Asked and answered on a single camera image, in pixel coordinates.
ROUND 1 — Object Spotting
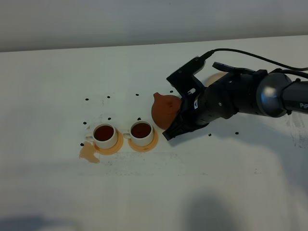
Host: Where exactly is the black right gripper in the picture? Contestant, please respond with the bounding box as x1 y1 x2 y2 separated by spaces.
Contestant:
163 70 237 140

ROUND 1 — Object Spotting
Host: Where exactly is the brown clay teapot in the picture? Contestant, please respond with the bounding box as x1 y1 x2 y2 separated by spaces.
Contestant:
151 92 181 130

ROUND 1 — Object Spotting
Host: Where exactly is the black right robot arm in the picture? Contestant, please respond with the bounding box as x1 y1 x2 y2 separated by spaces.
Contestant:
163 57 308 140

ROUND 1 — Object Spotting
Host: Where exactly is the beige round teapot coaster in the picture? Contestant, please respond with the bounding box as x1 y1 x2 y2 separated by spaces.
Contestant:
206 72 226 87

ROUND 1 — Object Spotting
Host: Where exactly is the spilled tea puddle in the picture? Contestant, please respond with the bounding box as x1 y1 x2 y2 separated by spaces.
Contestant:
79 141 100 164

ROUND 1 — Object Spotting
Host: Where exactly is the white right teacup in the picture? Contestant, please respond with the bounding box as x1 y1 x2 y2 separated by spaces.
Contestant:
123 120 154 147

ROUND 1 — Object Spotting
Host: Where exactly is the white teacup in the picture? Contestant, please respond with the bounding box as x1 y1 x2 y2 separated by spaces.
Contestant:
85 123 118 149
123 120 154 147

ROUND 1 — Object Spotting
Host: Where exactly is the orange right cup coaster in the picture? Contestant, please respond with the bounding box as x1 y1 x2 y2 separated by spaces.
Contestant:
128 130 159 153

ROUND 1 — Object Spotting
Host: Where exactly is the orange cup coaster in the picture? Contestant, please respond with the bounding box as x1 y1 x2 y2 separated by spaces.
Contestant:
93 131 124 155
128 130 159 153

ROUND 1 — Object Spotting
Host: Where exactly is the white left teacup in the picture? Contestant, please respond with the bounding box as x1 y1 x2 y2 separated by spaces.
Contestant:
85 123 118 149

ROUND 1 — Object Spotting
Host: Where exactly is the orange left cup coaster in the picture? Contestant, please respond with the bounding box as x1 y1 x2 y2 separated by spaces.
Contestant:
93 131 124 155

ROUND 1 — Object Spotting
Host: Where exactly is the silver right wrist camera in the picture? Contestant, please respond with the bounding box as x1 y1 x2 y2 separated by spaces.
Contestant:
177 56 205 75

